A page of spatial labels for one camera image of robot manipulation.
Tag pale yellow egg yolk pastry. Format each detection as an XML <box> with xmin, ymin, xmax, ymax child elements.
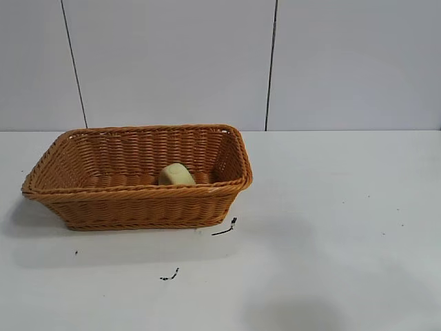
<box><xmin>158</xmin><ymin>162</ymin><xmax>197</xmax><ymax>186</ymax></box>

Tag brown woven wicker basket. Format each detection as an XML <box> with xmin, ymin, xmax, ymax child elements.
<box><xmin>21</xmin><ymin>123</ymin><xmax>254</xmax><ymax>231</ymax></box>

